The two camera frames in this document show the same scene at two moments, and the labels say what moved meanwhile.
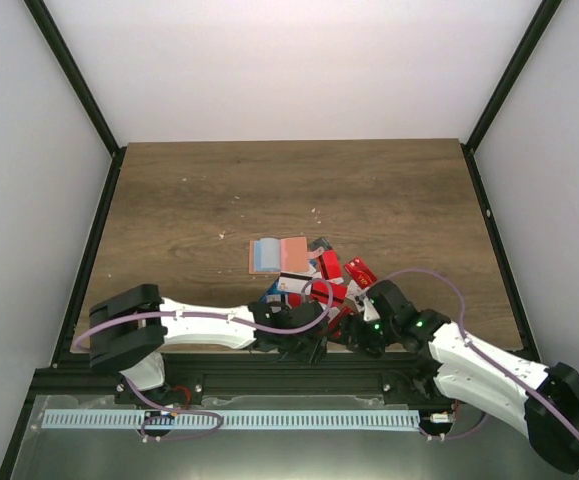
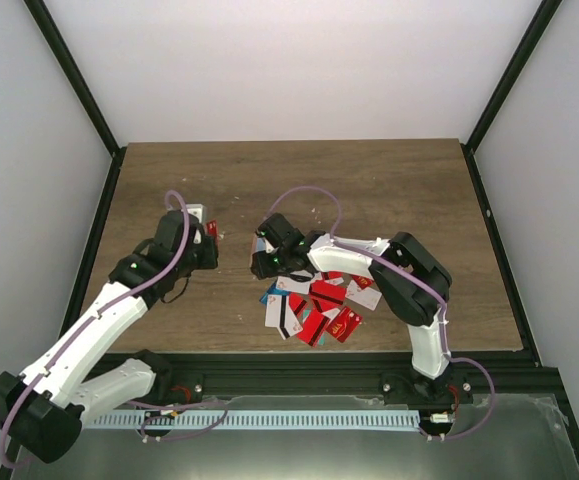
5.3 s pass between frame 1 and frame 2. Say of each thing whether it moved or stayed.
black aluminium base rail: stayed
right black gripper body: moved
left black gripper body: moved
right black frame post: stayed
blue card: stayed
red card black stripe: stayed
